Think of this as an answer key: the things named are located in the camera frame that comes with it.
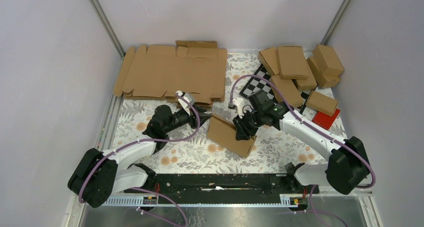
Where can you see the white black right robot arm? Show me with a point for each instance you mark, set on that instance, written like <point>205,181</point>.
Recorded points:
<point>347,162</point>

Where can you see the floral patterned table mat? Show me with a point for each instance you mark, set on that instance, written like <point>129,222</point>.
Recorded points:
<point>199,155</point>

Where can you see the red box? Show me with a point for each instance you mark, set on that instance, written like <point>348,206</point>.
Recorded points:
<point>325,121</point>

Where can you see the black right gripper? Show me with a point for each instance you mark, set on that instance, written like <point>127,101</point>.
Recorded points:
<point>243,132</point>

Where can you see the aluminium rail frame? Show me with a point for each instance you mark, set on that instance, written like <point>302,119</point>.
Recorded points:
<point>109,124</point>

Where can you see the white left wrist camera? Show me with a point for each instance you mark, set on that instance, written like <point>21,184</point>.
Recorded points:
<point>186,100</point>

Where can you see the folded cardboard box front centre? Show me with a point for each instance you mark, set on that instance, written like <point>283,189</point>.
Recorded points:
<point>288,90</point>

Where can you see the stack of flat cardboard sheets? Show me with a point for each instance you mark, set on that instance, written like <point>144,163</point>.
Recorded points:
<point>156,72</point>

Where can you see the folded cardboard box lower right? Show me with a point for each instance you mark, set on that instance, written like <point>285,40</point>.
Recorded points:
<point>323,80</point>

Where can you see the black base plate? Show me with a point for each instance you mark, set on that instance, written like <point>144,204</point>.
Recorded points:
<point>231,189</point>

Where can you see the folded cardboard box front right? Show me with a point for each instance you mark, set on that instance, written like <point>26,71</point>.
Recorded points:
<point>322,103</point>

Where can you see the folded cardboard box top right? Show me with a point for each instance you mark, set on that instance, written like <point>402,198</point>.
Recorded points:
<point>327,60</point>

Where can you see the folded cardboard box large top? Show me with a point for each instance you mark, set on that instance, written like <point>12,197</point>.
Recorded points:
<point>291,62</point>

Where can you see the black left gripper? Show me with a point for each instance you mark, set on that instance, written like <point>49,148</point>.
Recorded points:
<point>192,119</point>

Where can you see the brown cardboard box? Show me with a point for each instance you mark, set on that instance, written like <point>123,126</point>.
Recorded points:
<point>223,133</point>

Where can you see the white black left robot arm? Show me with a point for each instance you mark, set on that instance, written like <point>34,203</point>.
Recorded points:
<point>100,174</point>

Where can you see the black white checkerboard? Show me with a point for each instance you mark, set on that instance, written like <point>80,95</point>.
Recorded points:
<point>254,84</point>

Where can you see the folded cardboard box back left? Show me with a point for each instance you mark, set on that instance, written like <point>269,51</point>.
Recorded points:
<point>268,59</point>

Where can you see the folded cardboard box middle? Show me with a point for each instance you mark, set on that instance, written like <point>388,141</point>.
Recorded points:
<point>306,84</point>

